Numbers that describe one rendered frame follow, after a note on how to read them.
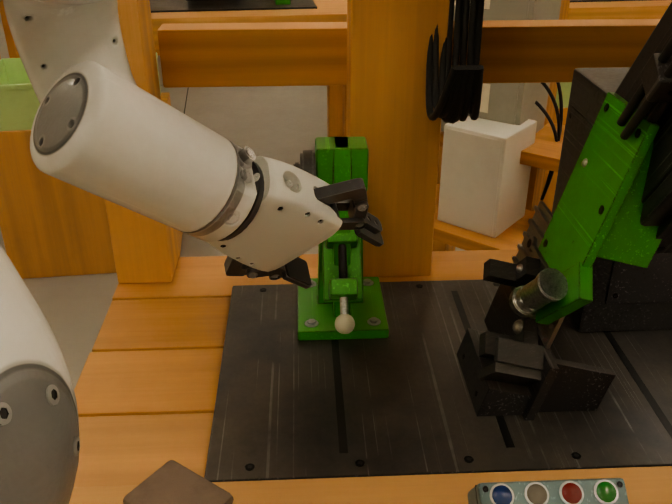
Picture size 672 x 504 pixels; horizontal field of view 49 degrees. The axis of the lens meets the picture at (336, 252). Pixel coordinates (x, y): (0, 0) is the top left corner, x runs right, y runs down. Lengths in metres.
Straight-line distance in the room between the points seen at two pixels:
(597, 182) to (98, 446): 0.66
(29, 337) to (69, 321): 2.60
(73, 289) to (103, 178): 2.56
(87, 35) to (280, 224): 0.21
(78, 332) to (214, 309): 1.66
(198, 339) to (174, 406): 0.15
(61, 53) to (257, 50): 0.62
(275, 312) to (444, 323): 0.25
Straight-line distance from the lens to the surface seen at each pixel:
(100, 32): 0.61
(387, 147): 1.14
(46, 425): 0.28
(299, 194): 0.62
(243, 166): 0.60
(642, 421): 0.99
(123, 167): 0.52
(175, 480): 0.83
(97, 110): 0.51
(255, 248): 0.65
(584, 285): 0.85
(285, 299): 1.15
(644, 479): 0.92
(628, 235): 0.87
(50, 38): 0.60
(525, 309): 0.90
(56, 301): 3.02
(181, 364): 1.06
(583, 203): 0.88
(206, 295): 1.21
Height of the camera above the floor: 1.51
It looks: 28 degrees down
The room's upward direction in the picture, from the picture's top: straight up
